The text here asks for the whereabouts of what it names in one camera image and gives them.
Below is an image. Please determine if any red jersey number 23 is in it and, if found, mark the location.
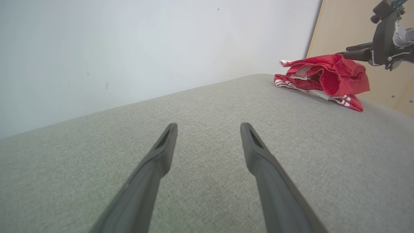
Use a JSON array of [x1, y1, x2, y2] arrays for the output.
[[274, 74, 364, 112]]

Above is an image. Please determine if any light wooden panel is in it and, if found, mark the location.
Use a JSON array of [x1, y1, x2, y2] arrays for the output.
[[306, 0, 414, 118]]

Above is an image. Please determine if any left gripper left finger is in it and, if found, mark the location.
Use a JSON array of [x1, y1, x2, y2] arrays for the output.
[[89, 123, 178, 233]]

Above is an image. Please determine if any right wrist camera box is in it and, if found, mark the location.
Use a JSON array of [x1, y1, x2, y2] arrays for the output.
[[370, 0, 407, 24]]

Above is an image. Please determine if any red shorts white stripe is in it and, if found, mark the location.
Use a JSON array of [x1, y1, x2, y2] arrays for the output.
[[280, 54, 370, 97]]

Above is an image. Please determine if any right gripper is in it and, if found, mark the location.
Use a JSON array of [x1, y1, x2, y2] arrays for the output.
[[336, 13, 401, 71]]

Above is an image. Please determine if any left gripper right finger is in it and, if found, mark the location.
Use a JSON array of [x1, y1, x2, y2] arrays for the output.
[[240, 122, 328, 233]]

